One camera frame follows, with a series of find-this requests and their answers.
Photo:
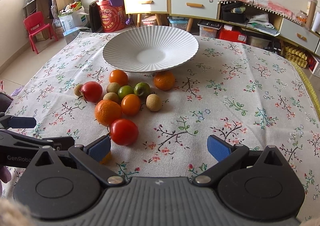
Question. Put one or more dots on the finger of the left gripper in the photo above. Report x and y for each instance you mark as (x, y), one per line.
(9, 121)

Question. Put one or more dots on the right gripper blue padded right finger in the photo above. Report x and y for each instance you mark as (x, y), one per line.
(229, 158)

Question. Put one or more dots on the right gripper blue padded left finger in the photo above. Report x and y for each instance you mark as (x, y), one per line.
(88, 158)

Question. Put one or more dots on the red tomato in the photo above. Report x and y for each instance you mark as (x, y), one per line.
(91, 91)
(124, 132)

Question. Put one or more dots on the large orange front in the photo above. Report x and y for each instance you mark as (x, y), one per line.
(106, 112)

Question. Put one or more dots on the brown longan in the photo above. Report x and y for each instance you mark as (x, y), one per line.
(153, 103)
(112, 97)
(77, 90)
(113, 87)

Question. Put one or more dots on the orange tomato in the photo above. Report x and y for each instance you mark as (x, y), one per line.
(119, 77)
(130, 105)

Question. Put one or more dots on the light green tomato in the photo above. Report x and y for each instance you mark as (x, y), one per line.
(124, 91)

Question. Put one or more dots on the dark green tomato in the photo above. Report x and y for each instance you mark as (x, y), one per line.
(142, 90)

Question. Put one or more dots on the floral tablecloth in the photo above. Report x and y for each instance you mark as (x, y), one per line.
(239, 93)

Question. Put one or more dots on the red plastic chair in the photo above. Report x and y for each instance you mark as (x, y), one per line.
(35, 24)

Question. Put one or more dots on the red box under cabinet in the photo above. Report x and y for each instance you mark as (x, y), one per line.
(232, 36)

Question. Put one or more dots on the white ribbed plate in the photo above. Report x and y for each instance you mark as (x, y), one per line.
(150, 49)

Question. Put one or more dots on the white storage box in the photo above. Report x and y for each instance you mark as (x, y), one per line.
(77, 18)

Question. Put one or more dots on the low side cabinet right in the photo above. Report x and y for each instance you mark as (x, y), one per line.
(268, 19)

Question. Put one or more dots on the red printed bucket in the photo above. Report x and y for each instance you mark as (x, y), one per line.
(112, 17)

